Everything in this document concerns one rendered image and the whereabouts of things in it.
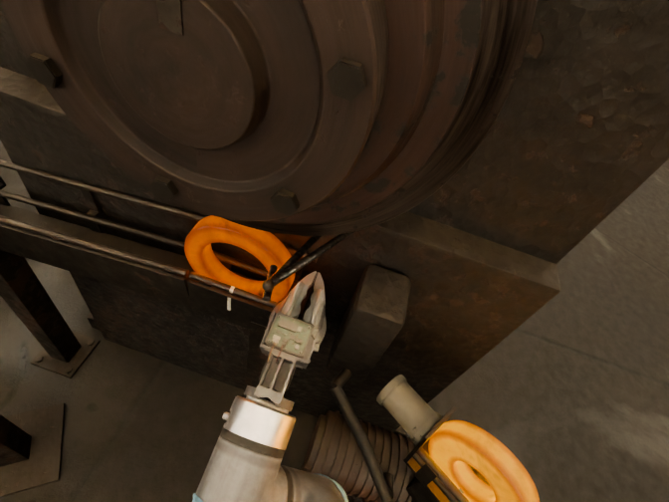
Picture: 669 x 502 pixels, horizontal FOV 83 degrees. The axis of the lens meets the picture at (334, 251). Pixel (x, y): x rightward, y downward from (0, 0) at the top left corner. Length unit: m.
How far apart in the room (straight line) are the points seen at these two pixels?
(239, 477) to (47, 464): 0.88
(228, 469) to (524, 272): 0.49
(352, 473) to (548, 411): 1.08
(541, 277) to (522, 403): 1.06
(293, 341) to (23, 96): 0.56
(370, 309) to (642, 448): 1.51
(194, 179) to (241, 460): 0.34
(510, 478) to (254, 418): 0.33
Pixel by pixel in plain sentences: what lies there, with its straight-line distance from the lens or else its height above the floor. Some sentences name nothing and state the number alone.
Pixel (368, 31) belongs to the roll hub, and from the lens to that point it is 0.26.
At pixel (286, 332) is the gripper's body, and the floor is 0.78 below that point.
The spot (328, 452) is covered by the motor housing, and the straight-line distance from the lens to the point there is 0.76.
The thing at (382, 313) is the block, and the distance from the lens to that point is 0.57.
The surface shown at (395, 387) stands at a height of 0.69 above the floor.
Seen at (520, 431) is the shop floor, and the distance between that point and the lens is 1.62.
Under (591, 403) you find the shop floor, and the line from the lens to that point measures 1.87.
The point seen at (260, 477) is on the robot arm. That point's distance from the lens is 0.55.
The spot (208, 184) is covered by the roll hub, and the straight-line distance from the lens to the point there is 0.37.
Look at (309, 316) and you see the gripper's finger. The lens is 0.61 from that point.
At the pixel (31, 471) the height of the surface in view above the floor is 0.01.
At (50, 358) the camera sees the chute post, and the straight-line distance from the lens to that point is 1.48.
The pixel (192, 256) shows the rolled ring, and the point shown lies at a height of 0.74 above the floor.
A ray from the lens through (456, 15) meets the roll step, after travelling 0.32.
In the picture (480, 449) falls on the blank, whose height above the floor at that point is 0.77.
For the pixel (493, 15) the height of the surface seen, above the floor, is 1.19.
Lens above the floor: 1.26
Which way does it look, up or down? 48 degrees down
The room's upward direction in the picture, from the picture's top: 19 degrees clockwise
